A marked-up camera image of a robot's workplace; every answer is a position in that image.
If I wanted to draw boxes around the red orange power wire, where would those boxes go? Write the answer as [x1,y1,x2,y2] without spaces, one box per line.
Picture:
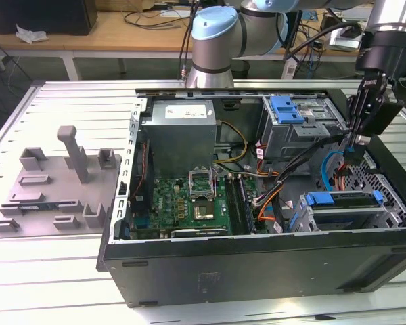
[334,160,352,200]

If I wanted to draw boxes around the blue data wire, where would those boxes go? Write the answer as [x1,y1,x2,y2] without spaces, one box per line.
[319,144,365,200]

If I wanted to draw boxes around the hard disk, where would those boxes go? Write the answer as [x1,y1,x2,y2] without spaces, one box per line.
[288,189,385,235]

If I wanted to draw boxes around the grey metal disk bay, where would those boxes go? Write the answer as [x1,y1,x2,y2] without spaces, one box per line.
[289,189,403,233]

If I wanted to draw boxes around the small black open box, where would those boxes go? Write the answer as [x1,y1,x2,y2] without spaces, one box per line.
[321,9,342,33]

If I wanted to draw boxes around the blue drive carrier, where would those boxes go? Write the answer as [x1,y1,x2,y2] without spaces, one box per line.
[270,96,307,125]

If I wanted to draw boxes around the grey metal drive cage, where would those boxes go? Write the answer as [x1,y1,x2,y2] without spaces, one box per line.
[260,94,351,167]

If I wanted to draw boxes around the black RAM stick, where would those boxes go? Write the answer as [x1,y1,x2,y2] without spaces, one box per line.
[238,175,257,234]

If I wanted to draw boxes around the black RAM slot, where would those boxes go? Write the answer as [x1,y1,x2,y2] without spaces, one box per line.
[225,175,241,235]

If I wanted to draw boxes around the grey power supply unit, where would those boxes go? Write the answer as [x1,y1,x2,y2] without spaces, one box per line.
[140,100,217,177]

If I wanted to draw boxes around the metal socket cover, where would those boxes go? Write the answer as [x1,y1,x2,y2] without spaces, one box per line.
[188,167,218,200]

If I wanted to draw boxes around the CPU socket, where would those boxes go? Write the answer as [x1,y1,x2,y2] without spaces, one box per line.
[192,201,217,221]

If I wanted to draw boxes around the black PC case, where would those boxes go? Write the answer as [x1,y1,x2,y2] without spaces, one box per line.
[96,87,406,309]

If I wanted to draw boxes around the black graphics card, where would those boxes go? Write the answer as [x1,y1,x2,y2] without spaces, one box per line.
[171,227,231,238]

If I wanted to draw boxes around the green motherboard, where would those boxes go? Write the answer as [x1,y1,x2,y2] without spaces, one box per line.
[130,174,258,238]

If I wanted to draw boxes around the black case fan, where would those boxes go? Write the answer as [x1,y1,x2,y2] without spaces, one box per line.
[131,140,155,213]

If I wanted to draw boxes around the wooden desk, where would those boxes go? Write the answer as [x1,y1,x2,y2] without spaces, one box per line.
[0,0,406,65]

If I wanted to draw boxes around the black computer tower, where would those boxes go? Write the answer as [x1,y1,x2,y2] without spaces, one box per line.
[0,0,99,37]

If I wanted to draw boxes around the crumpled white paper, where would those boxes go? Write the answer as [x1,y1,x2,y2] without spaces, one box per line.
[15,23,50,44]

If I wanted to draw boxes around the grey parts rack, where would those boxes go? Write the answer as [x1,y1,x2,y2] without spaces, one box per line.
[0,125,122,240]

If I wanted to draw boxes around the green RAM stick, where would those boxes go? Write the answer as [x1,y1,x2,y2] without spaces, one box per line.
[16,202,60,213]

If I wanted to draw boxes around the black cable bundle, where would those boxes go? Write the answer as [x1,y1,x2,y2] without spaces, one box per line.
[272,133,346,234]

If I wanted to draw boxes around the yellow black wire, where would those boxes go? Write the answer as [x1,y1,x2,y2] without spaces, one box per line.
[215,120,248,165]

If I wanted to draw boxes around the orange wire bundle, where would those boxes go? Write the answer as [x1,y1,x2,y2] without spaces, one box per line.
[255,188,282,223]

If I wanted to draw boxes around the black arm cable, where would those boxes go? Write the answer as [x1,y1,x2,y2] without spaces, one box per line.
[179,0,204,81]

